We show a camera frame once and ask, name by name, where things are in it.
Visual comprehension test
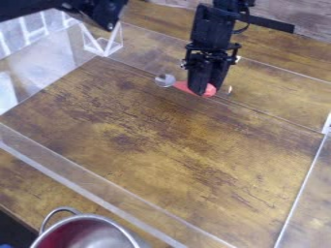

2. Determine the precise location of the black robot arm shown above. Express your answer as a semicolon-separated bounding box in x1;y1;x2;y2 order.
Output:
0;0;256;97

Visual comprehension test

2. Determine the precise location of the black strip on table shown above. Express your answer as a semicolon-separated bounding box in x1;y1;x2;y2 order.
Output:
249;15;294;33

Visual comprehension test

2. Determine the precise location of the stainless steel pot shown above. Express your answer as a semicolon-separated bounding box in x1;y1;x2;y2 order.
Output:
29;206;149;248

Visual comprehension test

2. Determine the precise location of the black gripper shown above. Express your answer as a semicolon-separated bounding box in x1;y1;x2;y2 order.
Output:
181;3;241;96

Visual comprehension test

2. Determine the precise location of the pink handled metal spoon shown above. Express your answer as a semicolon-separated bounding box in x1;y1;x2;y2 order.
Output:
153;74;216;98

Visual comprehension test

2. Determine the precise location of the clear acrylic corner bracket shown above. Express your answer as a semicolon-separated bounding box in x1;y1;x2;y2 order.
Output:
78;23;122;57

